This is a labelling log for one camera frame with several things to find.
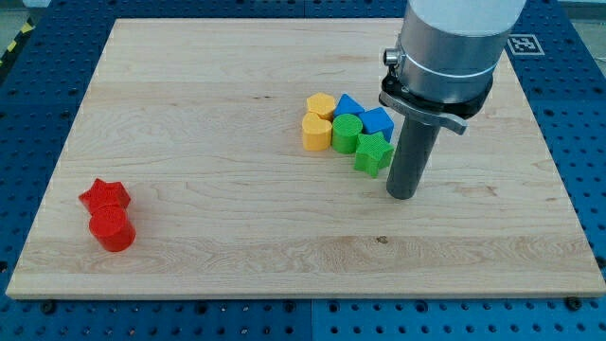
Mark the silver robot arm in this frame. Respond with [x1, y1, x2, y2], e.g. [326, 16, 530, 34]
[380, 0, 526, 135]

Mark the wooden board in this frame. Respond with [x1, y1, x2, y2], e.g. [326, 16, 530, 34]
[7, 19, 605, 299]

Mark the yellow heart block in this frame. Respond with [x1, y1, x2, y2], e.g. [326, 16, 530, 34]
[301, 112, 332, 151]

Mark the green cylinder block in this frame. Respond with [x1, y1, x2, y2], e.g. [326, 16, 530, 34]
[331, 114, 363, 154]

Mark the yellow hexagon block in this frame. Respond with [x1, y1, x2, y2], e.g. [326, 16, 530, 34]
[306, 92, 336, 121]

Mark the green star block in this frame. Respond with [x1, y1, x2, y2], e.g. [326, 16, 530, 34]
[354, 132, 394, 178]

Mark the blue triangle block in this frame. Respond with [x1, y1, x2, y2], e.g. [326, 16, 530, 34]
[333, 93, 365, 118]

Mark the blue cube block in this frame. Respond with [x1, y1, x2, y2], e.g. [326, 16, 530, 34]
[359, 107, 394, 142]

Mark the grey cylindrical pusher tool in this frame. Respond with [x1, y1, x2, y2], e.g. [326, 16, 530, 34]
[386, 118, 440, 200]

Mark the red cylinder block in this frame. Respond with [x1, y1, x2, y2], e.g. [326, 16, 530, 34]
[89, 206, 136, 252]

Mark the red star block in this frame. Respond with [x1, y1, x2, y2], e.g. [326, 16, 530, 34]
[79, 178, 131, 215]

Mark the white fiducial marker tag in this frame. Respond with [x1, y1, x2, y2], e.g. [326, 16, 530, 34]
[508, 33, 544, 56]

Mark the yellow black hazard tape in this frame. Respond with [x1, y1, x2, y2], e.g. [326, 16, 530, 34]
[1, 18, 35, 67]

